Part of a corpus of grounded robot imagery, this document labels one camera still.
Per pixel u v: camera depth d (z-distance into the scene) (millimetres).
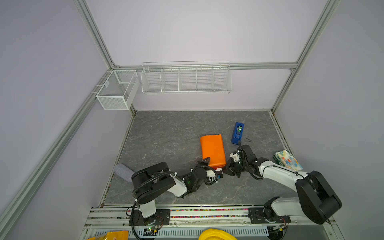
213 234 661
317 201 423
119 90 975
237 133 995
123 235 677
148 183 433
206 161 807
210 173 738
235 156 841
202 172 694
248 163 682
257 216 733
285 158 873
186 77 969
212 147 933
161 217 737
